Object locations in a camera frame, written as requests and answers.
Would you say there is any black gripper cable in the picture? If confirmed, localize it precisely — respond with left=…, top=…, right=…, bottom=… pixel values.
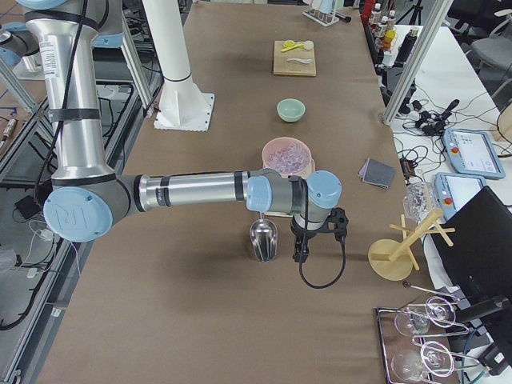
left=298, top=207, right=347, bottom=290

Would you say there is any clear glass mug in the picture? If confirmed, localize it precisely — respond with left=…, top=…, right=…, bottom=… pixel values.
left=402, top=182, right=439, bottom=222

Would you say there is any blue teach pendant far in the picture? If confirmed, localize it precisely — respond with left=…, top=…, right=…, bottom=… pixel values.
left=442, top=128, right=506, bottom=179

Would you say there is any pink bowl of ice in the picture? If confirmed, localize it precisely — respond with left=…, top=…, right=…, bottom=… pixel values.
left=262, top=137, right=313, bottom=173

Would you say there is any white ceramic spoon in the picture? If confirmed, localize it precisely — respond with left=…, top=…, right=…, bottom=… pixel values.
left=286, top=58, right=314, bottom=65

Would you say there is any yellow plastic knife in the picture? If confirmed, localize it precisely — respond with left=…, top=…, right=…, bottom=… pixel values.
left=281, top=42, right=304, bottom=53

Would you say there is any mint green bowl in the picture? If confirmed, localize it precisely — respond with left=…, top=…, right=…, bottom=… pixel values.
left=276, top=98, right=306, bottom=122

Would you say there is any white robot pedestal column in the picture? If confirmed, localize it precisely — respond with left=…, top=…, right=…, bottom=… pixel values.
left=143, top=0, right=215, bottom=132

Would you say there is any bamboo cutting board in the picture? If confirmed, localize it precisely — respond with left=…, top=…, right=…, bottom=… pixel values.
left=273, top=40, right=317, bottom=77

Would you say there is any black laptop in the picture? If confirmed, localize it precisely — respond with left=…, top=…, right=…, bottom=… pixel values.
left=432, top=186, right=511, bottom=304

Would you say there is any wire wine glass rack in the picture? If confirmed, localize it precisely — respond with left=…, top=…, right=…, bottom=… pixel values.
left=376, top=281, right=490, bottom=383

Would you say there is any white onion piece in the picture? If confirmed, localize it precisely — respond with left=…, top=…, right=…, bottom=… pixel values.
left=302, top=41, right=314, bottom=51

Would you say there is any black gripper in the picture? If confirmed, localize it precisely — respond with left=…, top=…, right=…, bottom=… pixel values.
left=290, top=207, right=347, bottom=262

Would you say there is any metal ice scoop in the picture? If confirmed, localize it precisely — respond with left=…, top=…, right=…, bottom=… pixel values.
left=250, top=213, right=278, bottom=262

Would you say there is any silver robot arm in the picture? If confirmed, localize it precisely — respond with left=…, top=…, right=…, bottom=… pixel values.
left=22, top=1, right=348, bottom=262

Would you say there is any wooden cup tree stand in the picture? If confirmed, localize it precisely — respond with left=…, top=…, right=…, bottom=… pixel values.
left=368, top=208, right=456, bottom=281

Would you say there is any blue teach pendant near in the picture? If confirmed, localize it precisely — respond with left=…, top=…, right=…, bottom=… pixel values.
left=434, top=172, right=486, bottom=220

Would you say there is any blue teach pendant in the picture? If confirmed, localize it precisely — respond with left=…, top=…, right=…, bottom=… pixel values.
left=434, top=172, right=486, bottom=220
left=442, top=128, right=506, bottom=179

